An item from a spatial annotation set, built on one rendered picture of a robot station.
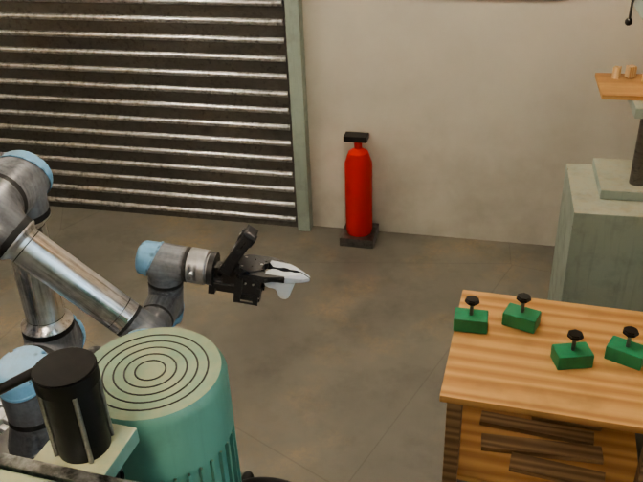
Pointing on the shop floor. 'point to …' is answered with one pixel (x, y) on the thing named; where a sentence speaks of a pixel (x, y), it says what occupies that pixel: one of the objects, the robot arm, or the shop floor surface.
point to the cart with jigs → (543, 391)
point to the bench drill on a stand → (604, 214)
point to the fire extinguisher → (358, 195)
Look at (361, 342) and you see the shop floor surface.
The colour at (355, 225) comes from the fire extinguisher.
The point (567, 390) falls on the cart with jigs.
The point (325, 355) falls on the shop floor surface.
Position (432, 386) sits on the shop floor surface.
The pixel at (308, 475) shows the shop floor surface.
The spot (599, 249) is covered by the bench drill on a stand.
